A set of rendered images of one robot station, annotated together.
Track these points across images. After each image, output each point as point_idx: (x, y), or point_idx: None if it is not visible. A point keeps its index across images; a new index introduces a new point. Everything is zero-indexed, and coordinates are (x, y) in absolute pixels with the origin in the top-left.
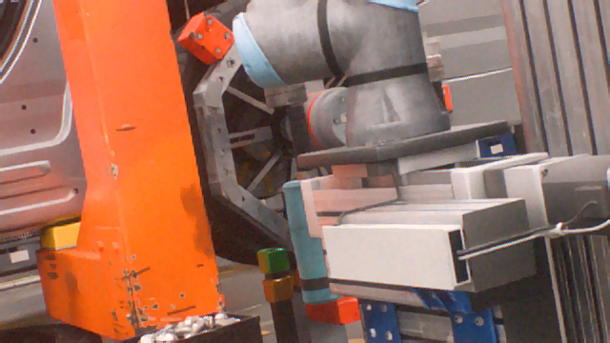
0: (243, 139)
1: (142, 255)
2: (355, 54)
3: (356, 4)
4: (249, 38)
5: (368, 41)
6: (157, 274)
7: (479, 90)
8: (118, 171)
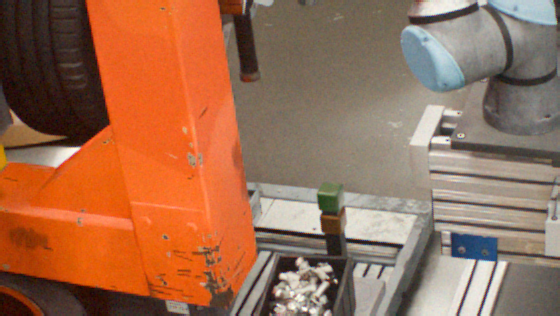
0: None
1: (219, 228)
2: (526, 64)
3: (534, 26)
4: (451, 62)
5: (539, 54)
6: (227, 239)
7: None
8: (202, 157)
